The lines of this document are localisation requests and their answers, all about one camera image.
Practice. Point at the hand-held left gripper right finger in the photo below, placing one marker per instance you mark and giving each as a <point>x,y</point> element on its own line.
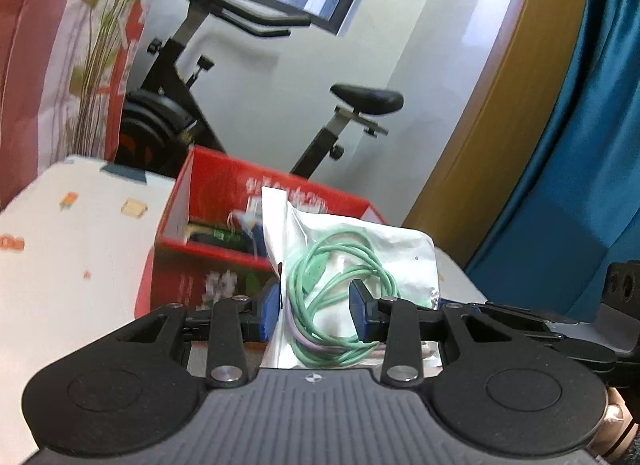
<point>360,310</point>

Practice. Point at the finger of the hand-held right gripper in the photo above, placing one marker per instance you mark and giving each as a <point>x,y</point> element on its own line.
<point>550,340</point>

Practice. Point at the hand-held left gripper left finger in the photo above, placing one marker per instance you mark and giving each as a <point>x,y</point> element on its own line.
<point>267,310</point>

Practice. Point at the green mesh pouch with tassel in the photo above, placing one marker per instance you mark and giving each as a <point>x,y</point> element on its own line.
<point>220,236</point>

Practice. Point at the red strawberry print cardboard box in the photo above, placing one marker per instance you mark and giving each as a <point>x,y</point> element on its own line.
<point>172,265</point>

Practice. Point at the person's right hand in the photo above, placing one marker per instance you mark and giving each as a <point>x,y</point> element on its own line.
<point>617,425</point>

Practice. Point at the blue curtain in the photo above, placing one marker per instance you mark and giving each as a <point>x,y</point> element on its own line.
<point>575,145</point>

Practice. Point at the white printed tablecloth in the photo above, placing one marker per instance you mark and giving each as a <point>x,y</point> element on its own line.
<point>75,270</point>

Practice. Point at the black exercise bike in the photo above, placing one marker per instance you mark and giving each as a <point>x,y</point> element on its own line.
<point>165,110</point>

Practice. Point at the red floral curtain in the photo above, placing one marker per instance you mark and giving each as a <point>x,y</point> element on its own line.
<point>45,70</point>

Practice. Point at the wooden door frame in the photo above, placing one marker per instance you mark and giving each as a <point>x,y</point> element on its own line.
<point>500,95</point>

